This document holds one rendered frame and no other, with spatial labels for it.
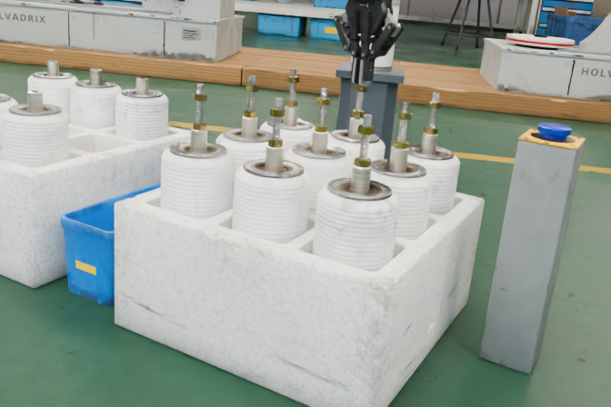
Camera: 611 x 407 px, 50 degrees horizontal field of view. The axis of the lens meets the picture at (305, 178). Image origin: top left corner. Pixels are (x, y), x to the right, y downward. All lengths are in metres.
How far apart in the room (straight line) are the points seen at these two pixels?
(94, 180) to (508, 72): 2.20
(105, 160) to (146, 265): 0.28
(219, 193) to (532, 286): 0.42
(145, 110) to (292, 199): 0.50
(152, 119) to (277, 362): 0.58
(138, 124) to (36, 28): 2.15
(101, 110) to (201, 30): 1.78
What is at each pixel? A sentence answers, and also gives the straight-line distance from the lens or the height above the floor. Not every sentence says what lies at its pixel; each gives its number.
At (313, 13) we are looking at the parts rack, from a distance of 5.58.
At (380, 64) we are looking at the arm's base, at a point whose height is 0.32.
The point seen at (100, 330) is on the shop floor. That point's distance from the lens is 0.96.
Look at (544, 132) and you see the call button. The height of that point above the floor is 0.32.
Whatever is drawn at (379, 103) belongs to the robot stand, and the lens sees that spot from 1.43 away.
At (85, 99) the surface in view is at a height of 0.23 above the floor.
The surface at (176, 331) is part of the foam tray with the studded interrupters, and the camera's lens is 0.89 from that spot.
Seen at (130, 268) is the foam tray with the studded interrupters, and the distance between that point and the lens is 0.91.
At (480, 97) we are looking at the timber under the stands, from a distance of 2.92.
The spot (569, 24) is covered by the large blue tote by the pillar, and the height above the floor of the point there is 0.31.
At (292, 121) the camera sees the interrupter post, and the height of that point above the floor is 0.26.
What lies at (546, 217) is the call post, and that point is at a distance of 0.87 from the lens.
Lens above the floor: 0.48
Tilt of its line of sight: 17 degrees down
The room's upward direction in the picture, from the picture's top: 5 degrees clockwise
